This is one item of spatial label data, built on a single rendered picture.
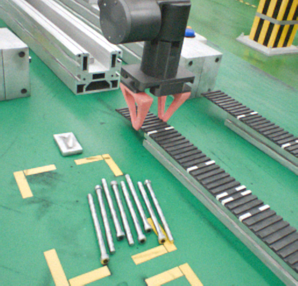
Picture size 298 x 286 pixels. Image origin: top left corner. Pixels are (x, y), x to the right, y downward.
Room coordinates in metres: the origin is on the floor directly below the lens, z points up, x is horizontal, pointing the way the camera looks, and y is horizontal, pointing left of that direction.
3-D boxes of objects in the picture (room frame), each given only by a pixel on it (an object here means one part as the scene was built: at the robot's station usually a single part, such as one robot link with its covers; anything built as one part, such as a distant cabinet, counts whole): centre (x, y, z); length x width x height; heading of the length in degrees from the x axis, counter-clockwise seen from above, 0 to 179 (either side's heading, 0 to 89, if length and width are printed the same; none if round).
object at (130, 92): (0.52, 0.01, 0.85); 0.07 x 0.07 x 0.09; 39
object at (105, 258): (0.31, 0.04, 0.78); 0.11 x 0.01 x 0.01; 23
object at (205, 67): (0.76, -0.06, 0.83); 0.12 x 0.09 x 0.10; 129
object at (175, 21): (0.53, 0.01, 0.98); 0.07 x 0.06 x 0.07; 137
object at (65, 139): (0.47, 0.12, 0.78); 0.05 x 0.03 x 0.01; 34
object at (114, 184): (0.34, 0.02, 0.78); 0.11 x 0.01 x 0.01; 22
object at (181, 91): (0.54, -0.01, 0.85); 0.07 x 0.07 x 0.09; 39
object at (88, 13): (1.10, 0.23, 0.82); 0.80 x 0.10 x 0.09; 39
